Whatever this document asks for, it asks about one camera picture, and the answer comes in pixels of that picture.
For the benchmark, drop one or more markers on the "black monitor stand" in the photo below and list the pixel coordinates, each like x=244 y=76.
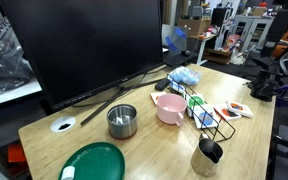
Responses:
x=100 y=106

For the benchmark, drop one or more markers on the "small white block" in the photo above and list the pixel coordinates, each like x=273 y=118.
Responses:
x=68 y=173

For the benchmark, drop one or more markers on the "orange box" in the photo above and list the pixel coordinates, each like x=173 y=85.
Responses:
x=16 y=153

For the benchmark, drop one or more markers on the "black keyboard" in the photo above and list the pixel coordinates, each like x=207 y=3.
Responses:
x=179 y=60

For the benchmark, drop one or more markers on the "white cabinet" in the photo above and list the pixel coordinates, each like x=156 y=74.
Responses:
x=252 y=30

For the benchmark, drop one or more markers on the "green speckled plate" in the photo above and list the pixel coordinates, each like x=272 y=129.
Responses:
x=97 y=163

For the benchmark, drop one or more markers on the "white side table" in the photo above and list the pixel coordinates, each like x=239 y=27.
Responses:
x=10 y=93

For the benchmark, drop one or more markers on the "clear panel with blue tape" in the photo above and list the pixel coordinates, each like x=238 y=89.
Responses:
x=175 y=41

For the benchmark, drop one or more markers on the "black power adapter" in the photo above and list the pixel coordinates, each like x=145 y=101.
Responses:
x=162 y=84

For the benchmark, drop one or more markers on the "black plastic bag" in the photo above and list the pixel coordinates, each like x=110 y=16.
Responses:
x=4 y=70

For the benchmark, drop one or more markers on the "black camera clamp mount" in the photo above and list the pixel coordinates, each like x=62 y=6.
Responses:
x=264 y=86

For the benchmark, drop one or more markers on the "pink ceramic mug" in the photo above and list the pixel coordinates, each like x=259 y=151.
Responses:
x=170 y=110

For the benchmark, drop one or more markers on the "brown wooden crate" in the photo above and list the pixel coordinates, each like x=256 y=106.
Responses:
x=217 y=56

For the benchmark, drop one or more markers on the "blue white plastic bag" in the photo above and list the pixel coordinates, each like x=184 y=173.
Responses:
x=184 y=75

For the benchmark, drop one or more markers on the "stainless steel milk pitcher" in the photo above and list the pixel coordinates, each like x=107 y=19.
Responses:
x=202 y=163

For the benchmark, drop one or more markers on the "stainless steel canister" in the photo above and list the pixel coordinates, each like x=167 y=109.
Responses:
x=122 y=128

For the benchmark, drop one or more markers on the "flat blue transport book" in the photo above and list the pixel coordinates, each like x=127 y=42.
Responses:
x=176 y=87

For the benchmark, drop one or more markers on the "white background desk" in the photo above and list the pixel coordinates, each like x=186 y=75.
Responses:
x=202 y=41

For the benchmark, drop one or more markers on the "orange armchair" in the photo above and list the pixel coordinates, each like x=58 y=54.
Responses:
x=279 y=50

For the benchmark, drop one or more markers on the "large black computer monitor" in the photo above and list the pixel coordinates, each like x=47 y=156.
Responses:
x=84 y=43

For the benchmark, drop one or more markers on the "cardboard box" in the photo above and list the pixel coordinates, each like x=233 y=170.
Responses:
x=194 y=26

